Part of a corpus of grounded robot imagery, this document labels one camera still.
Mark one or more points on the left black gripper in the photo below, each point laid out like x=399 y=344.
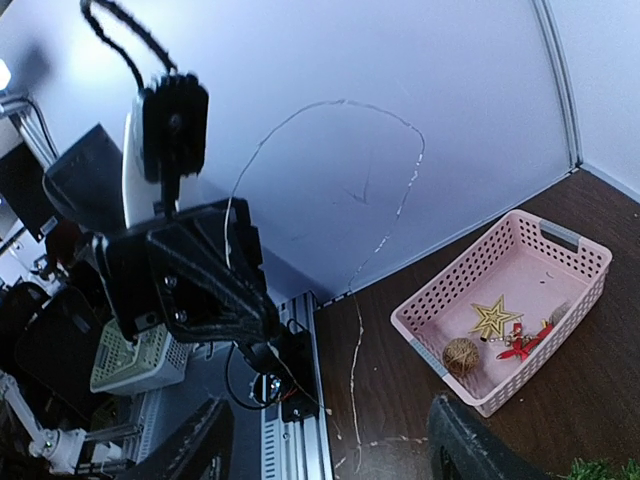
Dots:
x=199 y=273

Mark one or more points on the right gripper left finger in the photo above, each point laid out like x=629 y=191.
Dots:
x=201 y=448

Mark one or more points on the twine ball ornament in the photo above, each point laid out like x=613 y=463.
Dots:
x=460 y=356

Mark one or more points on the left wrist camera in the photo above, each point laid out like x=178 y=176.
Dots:
x=172 y=119

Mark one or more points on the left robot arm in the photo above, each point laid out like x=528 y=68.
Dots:
x=100 y=186

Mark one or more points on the small green christmas tree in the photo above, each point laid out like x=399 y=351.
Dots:
x=603 y=470

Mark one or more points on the gold star ornament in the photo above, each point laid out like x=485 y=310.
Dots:
x=491 y=320

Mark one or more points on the beige storage basket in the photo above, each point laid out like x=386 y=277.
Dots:
x=154 y=361

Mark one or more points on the red bow ornament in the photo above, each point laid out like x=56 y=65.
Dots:
x=520 y=345

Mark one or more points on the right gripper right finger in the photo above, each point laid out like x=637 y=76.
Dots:
x=462 y=447

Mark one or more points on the left aluminium frame post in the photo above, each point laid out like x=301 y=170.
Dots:
x=561 y=75

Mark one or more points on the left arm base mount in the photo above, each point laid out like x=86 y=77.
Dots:
x=288 y=370

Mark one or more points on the aluminium front rail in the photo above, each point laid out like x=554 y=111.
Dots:
x=294 y=434

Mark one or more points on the pink plastic basket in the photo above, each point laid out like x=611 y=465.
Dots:
x=543 y=270

